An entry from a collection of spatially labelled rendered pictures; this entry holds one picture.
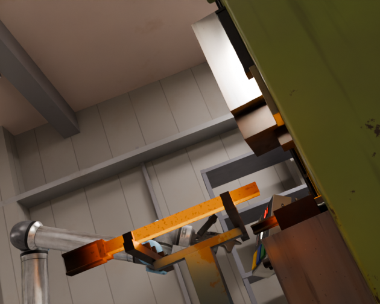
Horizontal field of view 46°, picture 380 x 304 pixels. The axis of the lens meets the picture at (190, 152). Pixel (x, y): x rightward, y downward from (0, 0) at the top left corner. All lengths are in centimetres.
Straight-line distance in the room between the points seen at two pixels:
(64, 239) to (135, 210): 300
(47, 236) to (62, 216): 319
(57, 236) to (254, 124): 89
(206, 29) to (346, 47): 70
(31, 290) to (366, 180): 144
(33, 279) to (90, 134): 346
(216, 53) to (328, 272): 83
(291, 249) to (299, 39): 55
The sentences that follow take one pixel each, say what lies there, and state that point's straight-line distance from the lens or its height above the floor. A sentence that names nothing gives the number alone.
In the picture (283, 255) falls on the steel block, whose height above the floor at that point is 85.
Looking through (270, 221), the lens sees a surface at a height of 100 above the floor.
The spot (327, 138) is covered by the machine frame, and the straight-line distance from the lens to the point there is 104.
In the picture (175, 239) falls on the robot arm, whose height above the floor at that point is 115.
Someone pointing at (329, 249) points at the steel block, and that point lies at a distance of 125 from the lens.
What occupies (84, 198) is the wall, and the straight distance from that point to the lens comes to 505.
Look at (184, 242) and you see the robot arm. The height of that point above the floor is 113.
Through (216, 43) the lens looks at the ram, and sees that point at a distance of 165.
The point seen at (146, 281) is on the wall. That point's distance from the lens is 464.
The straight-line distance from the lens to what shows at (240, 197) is 90.
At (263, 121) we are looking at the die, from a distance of 153.
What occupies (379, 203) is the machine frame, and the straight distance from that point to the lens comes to 100.
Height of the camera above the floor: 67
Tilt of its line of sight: 25 degrees up
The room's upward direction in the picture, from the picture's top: 21 degrees counter-clockwise
